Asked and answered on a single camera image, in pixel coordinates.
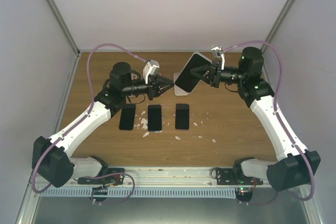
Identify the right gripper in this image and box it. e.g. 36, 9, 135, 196
191, 60, 246, 88

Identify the aluminium front rail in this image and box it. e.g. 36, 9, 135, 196
62, 166, 270, 188

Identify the slotted cable duct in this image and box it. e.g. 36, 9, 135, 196
42, 187, 236, 199

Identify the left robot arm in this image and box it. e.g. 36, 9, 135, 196
31, 60, 174, 193

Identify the white debris pile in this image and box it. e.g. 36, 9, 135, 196
133, 111, 149, 138

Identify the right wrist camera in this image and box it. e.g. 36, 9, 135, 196
211, 45, 225, 70

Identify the bare black phone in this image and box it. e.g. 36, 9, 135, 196
174, 52, 212, 93

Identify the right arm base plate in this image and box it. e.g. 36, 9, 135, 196
209, 167, 264, 186

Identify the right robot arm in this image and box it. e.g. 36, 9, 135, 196
191, 47, 321, 191

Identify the cream cased phone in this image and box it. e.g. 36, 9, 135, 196
173, 73, 188, 96

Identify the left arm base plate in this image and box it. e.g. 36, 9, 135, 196
77, 167, 125, 186

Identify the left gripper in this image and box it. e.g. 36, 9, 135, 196
123, 74, 174, 101

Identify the purple phone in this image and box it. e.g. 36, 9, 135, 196
175, 103, 190, 130

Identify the blue phone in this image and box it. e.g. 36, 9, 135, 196
148, 104, 162, 132

